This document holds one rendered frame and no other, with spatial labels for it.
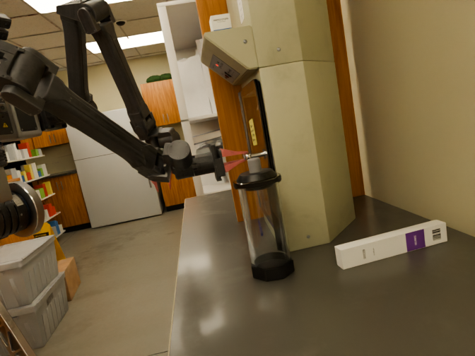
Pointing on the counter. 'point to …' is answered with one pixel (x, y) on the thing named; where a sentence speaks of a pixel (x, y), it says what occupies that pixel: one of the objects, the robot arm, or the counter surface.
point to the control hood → (232, 51)
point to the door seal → (266, 123)
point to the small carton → (220, 22)
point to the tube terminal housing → (302, 114)
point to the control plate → (223, 68)
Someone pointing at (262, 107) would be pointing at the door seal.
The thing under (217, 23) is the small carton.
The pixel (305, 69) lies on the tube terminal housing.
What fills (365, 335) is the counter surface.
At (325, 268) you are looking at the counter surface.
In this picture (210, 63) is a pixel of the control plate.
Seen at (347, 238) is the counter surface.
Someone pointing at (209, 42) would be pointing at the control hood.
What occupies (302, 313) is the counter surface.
